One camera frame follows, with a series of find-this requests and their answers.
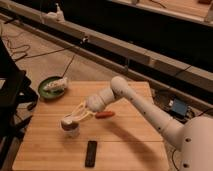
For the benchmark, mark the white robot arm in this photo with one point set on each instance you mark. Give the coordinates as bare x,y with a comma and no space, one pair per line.
194,139

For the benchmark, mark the white sponge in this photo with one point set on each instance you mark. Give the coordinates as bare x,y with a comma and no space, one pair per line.
69,123

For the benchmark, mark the white crumpled cloth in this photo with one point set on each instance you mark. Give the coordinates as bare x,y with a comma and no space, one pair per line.
56,85

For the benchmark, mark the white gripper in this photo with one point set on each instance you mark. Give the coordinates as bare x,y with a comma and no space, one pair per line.
95,103

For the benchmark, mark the green plate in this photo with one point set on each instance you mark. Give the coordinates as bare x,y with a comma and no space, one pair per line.
50,95

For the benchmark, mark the orange carrot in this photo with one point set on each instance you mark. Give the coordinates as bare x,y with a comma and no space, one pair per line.
104,114

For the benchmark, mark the white ceramic cup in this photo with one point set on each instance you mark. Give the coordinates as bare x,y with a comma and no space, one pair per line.
72,130

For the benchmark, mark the black remote control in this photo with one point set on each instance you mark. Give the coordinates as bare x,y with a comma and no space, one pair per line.
91,154

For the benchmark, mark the blue power box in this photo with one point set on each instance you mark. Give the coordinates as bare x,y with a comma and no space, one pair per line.
179,107

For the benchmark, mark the black chair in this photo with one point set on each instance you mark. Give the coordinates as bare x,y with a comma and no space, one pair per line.
15,90

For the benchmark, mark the white object on rail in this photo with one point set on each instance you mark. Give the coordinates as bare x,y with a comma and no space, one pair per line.
58,15

